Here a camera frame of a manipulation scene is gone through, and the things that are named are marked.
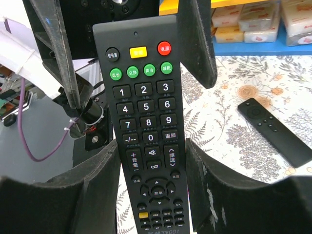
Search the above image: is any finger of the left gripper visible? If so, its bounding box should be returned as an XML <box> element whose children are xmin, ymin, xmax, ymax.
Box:
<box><xmin>23</xmin><ymin>0</ymin><xmax>93</xmax><ymax>109</ymax></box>
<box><xmin>177</xmin><ymin>0</ymin><xmax>217</xmax><ymax>89</ymax></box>

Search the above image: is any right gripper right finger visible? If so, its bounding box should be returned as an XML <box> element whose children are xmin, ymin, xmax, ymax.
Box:
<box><xmin>185</xmin><ymin>139</ymin><xmax>312</xmax><ymax>234</ymax></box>

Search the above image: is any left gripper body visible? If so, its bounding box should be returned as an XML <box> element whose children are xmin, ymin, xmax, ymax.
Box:
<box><xmin>60</xmin><ymin>0</ymin><xmax>159</xmax><ymax>60</ymax></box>

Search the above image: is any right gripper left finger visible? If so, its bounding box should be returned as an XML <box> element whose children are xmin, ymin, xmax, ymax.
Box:
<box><xmin>0</xmin><ymin>141</ymin><xmax>120</xmax><ymax>234</ymax></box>

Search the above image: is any black TV remote with buttons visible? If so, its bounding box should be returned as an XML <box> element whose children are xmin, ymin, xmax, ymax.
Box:
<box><xmin>93</xmin><ymin>15</ymin><xmax>190</xmax><ymax>234</ymax></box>

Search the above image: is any slim black remote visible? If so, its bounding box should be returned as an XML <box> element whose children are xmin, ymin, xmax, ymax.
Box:
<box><xmin>237</xmin><ymin>98</ymin><xmax>312</xmax><ymax>168</ymax></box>

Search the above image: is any blue pink yellow shelf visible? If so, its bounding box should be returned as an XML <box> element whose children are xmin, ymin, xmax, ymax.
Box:
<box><xmin>158</xmin><ymin>0</ymin><xmax>312</xmax><ymax>56</ymax></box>

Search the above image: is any floral table mat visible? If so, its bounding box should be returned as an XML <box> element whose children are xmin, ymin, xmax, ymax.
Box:
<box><xmin>116</xmin><ymin>55</ymin><xmax>312</xmax><ymax>234</ymax></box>

